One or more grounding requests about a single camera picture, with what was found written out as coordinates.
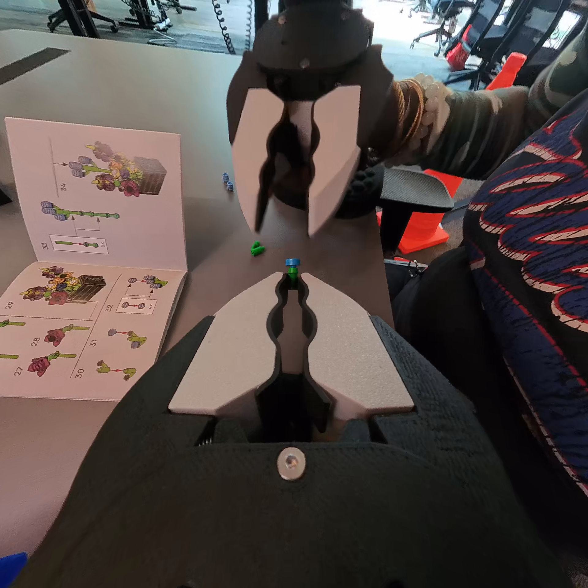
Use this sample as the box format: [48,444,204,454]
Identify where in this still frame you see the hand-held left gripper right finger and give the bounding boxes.
[296,273,416,440]

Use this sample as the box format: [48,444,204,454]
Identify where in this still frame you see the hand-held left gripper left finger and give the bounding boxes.
[168,272,288,440]

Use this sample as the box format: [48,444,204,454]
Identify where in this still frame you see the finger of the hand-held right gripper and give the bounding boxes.
[234,89,292,233]
[304,84,364,239]

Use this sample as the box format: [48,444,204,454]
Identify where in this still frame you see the large blue plastic bin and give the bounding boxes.
[0,551,29,588]

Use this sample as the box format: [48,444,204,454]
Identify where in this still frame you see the person's right forearm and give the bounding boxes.
[439,28,588,181]

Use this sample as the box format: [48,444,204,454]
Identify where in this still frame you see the lego instruction booklet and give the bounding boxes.
[0,116,190,403]

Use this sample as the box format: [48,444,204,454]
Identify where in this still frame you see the person's right hand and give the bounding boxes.
[371,77,411,163]

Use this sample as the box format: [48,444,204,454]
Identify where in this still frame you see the black rounded pad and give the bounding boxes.
[336,161,461,218]

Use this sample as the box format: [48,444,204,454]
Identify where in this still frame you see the beaded bracelets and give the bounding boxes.
[395,73,452,167]

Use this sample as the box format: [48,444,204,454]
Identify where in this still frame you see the black coiled cable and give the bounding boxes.
[212,0,253,56]

